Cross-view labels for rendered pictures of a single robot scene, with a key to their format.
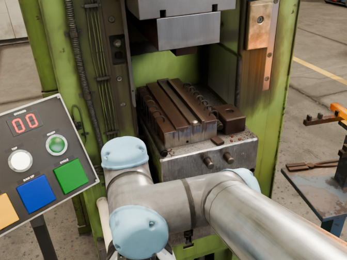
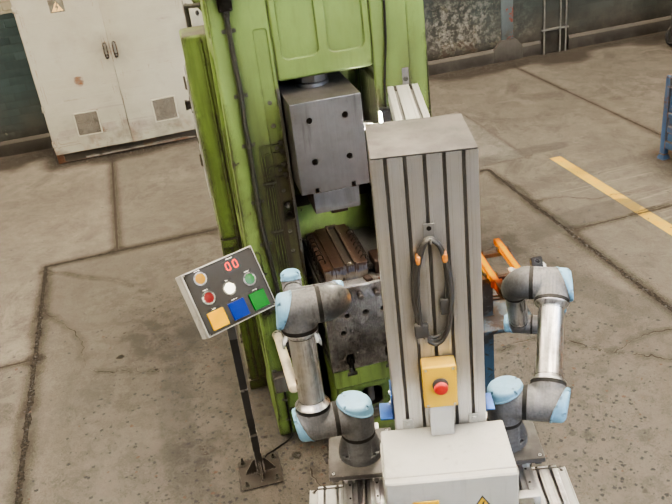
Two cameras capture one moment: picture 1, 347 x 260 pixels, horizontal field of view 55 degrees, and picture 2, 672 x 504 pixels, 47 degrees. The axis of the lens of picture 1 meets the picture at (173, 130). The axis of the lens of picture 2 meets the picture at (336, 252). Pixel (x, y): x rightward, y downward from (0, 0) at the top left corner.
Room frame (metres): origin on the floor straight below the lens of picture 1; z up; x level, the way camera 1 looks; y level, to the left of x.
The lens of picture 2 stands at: (-2.04, -0.42, 2.68)
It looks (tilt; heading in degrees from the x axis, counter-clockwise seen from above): 28 degrees down; 7
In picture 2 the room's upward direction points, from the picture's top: 7 degrees counter-clockwise
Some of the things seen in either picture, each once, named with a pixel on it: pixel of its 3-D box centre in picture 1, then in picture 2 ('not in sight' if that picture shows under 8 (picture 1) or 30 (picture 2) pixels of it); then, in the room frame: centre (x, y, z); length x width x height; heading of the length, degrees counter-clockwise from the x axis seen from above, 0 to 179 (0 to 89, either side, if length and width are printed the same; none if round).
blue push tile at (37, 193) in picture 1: (36, 193); (238, 309); (0.66, 0.36, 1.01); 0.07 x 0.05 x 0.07; 132
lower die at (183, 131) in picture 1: (172, 108); (335, 252); (1.20, 0.00, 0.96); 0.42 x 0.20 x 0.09; 17
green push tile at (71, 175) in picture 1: (71, 176); (258, 299); (0.73, 0.29, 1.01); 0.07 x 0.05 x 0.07; 132
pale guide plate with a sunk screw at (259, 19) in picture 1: (258, 25); not in sight; (1.21, -0.32, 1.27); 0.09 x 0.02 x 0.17; 107
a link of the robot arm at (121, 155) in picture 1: (127, 173); (291, 284); (0.44, 0.08, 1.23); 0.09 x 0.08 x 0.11; 12
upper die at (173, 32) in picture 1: (168, 16); (326, 182); (1.20, 0.00, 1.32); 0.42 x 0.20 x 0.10; 17
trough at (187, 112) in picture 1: (177, 98); (339, 244); (1.20, -0.02, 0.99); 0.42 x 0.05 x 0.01; 17
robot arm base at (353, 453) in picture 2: not in sight; (359, 440); (-0.01, -0.16, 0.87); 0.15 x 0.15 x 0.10
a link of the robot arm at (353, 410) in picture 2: not in sight; (353, 414); (-0.02, -0.15, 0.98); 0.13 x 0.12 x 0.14; 102
